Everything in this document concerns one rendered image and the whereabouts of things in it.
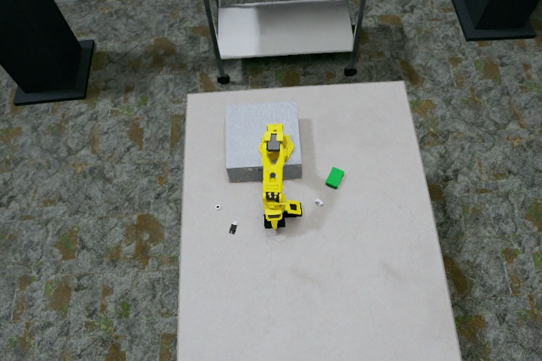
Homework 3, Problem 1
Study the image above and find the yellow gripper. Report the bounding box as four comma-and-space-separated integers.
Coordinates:
263, 200, 301, 229

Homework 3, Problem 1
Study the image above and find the green rectangular block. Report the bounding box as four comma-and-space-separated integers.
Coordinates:
325, 167, 344, 188

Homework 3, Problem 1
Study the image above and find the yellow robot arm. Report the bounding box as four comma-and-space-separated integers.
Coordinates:
259, 125, 294, 210

